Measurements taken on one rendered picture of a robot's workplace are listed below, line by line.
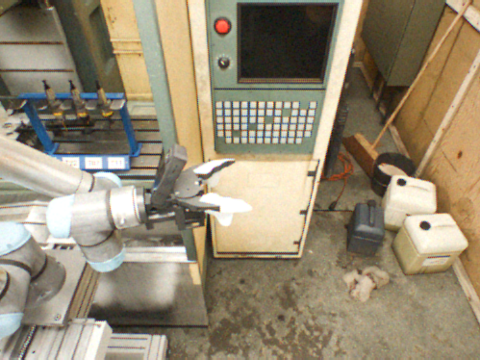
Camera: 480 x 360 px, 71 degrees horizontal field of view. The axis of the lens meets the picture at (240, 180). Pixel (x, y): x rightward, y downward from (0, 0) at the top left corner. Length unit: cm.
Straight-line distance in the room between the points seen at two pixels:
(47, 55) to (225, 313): 184
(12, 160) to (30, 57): 167
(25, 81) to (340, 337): 243
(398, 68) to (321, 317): 206
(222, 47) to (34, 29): 128
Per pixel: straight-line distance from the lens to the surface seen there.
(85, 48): 226
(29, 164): 75
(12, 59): 244
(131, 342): 199
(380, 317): 236
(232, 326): 218
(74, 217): 64
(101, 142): 198
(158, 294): 177
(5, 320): 88
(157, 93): 89
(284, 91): 135
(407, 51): 314
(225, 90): 134
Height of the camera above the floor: 204
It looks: 46 degrees down
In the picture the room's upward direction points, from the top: straight up
